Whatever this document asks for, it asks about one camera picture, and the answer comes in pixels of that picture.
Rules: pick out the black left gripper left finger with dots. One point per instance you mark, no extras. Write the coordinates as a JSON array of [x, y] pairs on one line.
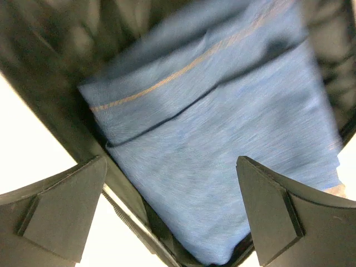
[[47, 223]]

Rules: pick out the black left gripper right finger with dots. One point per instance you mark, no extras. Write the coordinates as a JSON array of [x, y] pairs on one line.
[[293, 224]]

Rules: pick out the navy blue garment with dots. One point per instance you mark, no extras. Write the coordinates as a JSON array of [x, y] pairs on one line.
[[218, 80]]

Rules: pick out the black hard-shell suitcase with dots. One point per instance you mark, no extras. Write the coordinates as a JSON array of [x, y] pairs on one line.
[[49, 48]]

